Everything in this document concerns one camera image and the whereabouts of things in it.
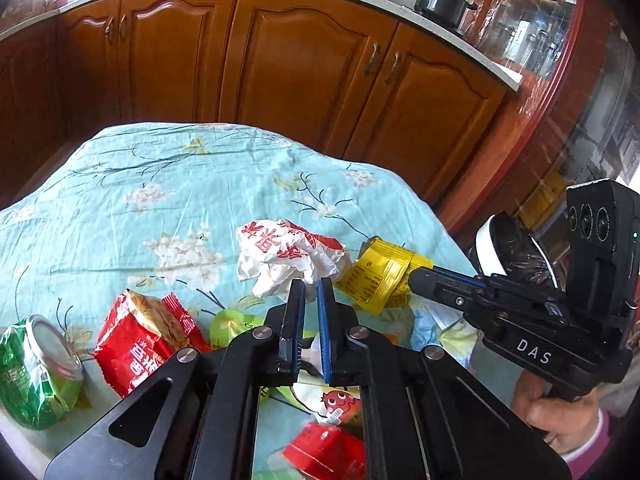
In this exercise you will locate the person's right forearm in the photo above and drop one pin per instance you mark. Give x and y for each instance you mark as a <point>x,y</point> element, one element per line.
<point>592,452</point>

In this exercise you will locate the white pouch with red cartoon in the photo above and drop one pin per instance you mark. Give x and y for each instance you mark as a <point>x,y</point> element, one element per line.
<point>325,400</point>

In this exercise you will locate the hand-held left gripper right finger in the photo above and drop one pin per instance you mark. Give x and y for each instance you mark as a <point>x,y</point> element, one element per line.
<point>326,325</point>

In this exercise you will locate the yellow packet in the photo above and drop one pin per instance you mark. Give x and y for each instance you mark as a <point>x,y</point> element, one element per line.
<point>375,275</point>

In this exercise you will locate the wooden cabinet door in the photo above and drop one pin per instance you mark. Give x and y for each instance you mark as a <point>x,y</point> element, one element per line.
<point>430,110</point>
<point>175,50</point>
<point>87,60</point>
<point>300,70</point>

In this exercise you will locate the person's right hand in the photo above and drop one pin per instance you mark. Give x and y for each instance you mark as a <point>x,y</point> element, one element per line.
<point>545,415</point>

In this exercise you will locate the white trash bin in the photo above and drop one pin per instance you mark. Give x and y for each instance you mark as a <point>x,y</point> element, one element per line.
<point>487,250</point>

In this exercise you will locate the glossy red packet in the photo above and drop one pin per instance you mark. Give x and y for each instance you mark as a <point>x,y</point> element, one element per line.
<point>325,452</point>

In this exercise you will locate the red snack packet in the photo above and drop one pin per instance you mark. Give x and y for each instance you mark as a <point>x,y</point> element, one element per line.
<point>130,350</point>

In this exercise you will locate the floral light blue tablecloth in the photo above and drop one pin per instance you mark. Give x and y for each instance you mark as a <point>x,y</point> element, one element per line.
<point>150,185</point>

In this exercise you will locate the wooden kitchen cabinets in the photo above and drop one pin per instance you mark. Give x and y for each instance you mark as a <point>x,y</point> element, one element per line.
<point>480,55</point>

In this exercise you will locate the bin with black liner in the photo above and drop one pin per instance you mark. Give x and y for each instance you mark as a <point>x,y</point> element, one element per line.
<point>520,255</point>

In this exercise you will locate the pale blue and white wrapper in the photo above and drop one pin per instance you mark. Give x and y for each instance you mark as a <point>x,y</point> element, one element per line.
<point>435,330</point>

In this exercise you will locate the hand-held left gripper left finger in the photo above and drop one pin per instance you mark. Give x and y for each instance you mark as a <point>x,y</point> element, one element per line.
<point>292,320</point>

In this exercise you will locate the dark cooking pot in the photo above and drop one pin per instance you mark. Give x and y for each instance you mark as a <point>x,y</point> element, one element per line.
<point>440,2</point>

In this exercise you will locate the dark wooden corner cabinet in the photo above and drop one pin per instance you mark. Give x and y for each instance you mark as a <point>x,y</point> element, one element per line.
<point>27,100</point>

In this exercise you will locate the yellow wooden board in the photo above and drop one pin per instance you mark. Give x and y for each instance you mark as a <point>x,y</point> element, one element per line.
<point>542,195</point>

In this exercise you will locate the crushed green can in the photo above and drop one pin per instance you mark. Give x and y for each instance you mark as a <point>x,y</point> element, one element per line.
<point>30,380</point>

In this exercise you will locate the light green pouch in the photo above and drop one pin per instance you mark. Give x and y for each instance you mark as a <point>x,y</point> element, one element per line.
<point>227,327</point>

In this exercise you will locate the white paper wrapper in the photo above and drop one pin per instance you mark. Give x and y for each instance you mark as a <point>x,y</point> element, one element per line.
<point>280,255</point>

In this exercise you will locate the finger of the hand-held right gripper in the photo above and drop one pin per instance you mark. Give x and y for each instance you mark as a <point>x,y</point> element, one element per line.
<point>465,276</point>
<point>440,290</point>

